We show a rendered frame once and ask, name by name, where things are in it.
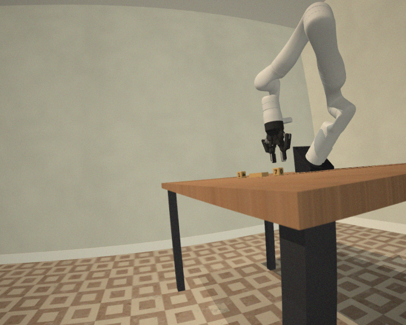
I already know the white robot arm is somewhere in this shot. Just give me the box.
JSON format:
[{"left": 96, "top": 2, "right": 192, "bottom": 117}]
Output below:
[{"left": 254, "top": 2, "right": 356, "bottom": 165}]

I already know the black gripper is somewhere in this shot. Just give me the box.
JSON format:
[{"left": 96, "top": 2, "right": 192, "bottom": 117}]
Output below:
[{"left": 261, "top": 120, "right": 291, "bottom": 163}]

